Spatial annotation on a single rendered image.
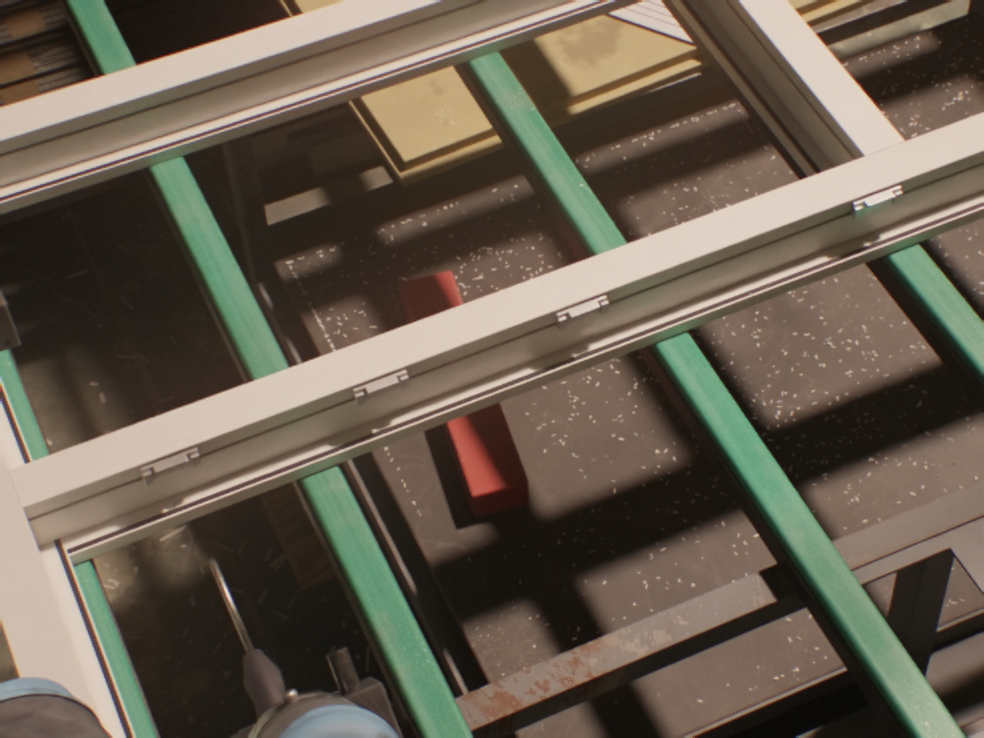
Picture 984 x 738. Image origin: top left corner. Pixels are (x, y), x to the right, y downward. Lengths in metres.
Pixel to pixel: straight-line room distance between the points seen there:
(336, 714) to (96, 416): 1.77
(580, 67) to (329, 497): 0.84
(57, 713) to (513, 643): 0.74
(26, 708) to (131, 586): 1.46
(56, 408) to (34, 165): 1.01
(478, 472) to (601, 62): 0.61
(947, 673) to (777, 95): 0.58
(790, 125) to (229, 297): 0.57
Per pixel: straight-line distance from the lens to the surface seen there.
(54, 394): 2.94
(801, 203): 1.79
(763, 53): 1.97
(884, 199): 1.81
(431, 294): 2.12
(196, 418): 1.66
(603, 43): 2.39
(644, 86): 2.35
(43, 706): 1.26
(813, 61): 1.93
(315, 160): 2.71
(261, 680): 1.51
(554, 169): 1.91
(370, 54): 2.00
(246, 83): 1.97
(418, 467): 2.03
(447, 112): 2.31
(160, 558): 2.73
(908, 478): 2.04
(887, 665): 1.59
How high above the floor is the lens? 2.22
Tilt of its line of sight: 51 degrees down
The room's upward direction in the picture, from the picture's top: 3 degrees counter-clockwise
